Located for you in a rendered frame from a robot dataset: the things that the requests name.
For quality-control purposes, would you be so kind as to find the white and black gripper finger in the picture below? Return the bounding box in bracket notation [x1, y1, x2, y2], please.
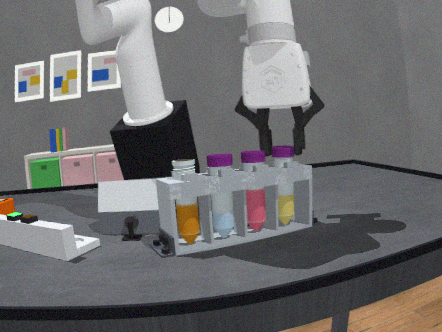
[235, 96, 272, 156]
[291, 85, 324, 155]

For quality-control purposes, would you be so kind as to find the black table edge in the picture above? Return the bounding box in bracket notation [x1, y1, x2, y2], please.
[0, 160, 442, 320]

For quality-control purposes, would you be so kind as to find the white button panel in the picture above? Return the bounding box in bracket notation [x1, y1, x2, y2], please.
[98, 178, 160, 241]

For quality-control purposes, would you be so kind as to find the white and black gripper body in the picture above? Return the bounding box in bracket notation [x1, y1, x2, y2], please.
[242, 39, 312, 109]

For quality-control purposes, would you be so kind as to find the white threaded tube neck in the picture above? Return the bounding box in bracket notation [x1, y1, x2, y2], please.
[172, 159, 195, 172]

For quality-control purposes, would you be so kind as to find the orange digital multimeter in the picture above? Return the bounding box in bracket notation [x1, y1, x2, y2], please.
[0, 198, 15, 215]

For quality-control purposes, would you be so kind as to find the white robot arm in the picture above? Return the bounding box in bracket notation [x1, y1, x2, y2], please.
[75, 0, 296, 126]

